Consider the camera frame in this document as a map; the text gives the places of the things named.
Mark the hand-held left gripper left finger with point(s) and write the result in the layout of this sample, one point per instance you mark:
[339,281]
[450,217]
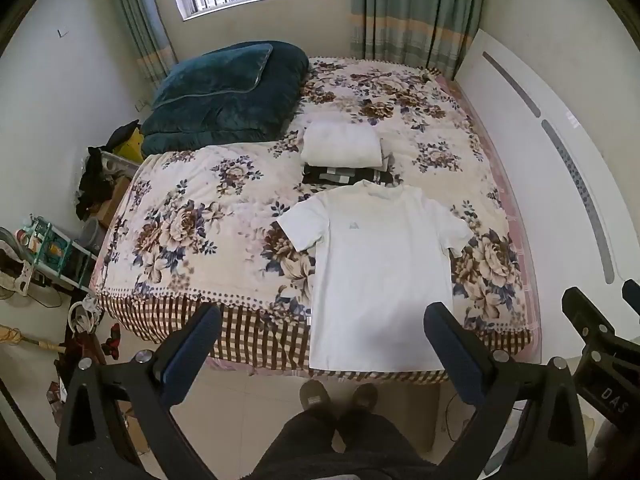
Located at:
[192,345]

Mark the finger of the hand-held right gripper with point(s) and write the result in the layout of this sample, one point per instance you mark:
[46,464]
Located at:
[585,312]
[632,294]

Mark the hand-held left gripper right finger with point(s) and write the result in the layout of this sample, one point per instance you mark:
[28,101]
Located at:
[455,355]

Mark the white t-shirt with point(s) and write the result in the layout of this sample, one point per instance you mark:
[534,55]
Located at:
[372,270]

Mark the pile of black clothes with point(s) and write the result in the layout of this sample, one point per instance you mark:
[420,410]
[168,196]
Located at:
[95,180]

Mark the red and black object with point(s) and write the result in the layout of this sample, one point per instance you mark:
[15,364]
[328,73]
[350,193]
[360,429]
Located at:
[112,340]

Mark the person's right grey slipper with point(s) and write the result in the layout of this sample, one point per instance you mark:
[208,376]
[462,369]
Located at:
[364,397]

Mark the person's grey slipper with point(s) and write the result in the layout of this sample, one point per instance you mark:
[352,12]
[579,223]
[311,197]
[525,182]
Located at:
[364,397]
[315,397]

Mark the floral blanket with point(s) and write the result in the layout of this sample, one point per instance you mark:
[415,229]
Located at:
[210,220]

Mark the person's left grey slipper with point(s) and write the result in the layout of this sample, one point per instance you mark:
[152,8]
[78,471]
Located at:
[315,397]

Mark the person's legs in dark pants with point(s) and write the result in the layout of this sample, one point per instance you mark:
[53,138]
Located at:
[340,450]

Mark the grey waste bin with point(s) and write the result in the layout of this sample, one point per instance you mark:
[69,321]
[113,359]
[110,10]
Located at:
[91,234]

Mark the white headboard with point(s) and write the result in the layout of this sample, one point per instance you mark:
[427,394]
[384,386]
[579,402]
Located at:
[545,160]

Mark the cardboard box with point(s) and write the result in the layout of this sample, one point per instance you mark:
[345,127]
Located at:
[114,202]

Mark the green and white shelf rack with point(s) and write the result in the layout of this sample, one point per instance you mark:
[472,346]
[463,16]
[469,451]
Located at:
[52,250]

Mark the yellow container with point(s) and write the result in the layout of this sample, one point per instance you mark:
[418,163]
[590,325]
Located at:
[129,147]

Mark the folded black striped garment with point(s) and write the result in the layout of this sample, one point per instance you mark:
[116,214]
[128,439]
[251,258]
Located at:
[340,174]

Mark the teal folded quilt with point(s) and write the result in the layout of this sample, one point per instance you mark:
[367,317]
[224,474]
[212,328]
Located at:
[240,115]

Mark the folded white garment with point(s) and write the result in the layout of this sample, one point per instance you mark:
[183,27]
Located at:
[342,142]

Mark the teal pillow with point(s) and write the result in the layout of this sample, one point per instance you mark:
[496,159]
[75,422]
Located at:
[215,75]

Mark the narrow green curtain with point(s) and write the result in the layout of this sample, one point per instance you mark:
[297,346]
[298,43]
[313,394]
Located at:
[142,20]

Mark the wide green curtain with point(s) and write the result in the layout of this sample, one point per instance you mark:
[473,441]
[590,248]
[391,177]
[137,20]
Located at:
[415,15]

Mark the wall socket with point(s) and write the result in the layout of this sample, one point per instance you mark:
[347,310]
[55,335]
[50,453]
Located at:
[142,105]

